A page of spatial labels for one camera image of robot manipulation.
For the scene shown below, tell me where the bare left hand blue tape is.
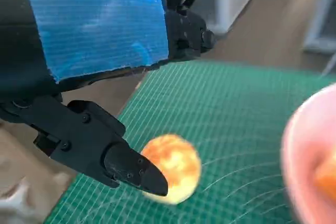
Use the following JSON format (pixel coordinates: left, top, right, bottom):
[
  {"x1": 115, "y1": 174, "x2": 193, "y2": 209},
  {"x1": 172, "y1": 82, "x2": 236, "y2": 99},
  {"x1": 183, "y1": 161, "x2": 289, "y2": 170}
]
[{"x1": 0, "y1": 0, "x2": 216, "y2": 197}]

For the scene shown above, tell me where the round toy bread bun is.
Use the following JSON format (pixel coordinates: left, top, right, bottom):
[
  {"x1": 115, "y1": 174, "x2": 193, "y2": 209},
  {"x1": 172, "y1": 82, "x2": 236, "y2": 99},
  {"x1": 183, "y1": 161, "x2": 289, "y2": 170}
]
[{"x1": 140, "y1": 134, "x2": 203, "y2": 205}]

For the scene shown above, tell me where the pink bowl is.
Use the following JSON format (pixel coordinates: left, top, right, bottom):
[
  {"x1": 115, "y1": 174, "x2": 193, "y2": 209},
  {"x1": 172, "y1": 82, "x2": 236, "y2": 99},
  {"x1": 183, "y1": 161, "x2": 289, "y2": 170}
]
[{"x1": 280, "y1": 83, "x2": 336, "y2": 224}]

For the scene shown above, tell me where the square toy toast slice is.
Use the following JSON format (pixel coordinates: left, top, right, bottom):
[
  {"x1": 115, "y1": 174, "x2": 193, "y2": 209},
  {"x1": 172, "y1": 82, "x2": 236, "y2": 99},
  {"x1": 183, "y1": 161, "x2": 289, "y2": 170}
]
[{"x1": 313, "y1": 153, "x2": 336, "y2": 201}]

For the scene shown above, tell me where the green cutting mat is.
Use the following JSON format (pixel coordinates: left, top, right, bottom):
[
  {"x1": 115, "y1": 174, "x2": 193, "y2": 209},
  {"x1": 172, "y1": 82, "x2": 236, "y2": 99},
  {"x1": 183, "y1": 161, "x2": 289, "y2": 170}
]
[{"x1": 43, "y1": 60, "x2": 336, "y2": 224}]

